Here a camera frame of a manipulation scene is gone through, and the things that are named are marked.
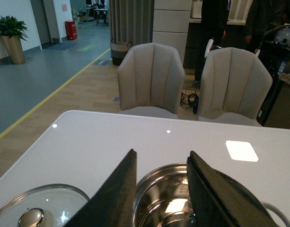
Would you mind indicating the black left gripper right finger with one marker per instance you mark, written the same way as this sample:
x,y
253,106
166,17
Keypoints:
x,y
217,203

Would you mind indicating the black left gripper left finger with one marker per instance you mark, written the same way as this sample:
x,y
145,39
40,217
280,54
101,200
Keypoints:
x,y
112,205

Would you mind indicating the glass pot lid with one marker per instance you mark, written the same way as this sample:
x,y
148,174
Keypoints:
x,y
50,205

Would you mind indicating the white electric cooking pot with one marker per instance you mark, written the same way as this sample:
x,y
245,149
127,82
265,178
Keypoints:
x,y
162,199

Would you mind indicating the dark cabinet at right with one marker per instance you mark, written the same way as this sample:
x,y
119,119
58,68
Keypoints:
x,y
274,53

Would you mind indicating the right beige upholstered chair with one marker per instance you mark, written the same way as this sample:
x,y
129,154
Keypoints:
x,y
233,87

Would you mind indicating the beige upholstered chair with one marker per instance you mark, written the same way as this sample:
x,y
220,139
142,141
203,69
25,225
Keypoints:
x,y
150,81
233,87

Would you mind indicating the left beige upholstered chair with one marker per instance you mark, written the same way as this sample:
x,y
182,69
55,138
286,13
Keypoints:
x,y
150,81

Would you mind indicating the striped woven basket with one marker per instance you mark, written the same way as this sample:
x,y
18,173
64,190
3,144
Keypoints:
x,y
119,51

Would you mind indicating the red fire extinguisher box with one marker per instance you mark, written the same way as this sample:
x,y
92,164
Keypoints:
x,y
71,32

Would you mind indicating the white drawer cabinet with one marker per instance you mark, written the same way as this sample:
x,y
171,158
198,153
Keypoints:
x,y
171,22

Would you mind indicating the person in black clothes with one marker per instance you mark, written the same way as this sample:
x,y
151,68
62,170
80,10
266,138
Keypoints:
x,y
213,26

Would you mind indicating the person in dark jacket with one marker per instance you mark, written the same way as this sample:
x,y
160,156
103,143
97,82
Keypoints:
x,y
264,15

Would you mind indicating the potted green plant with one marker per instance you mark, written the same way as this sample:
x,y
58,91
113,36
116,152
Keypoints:
x,y
12,31

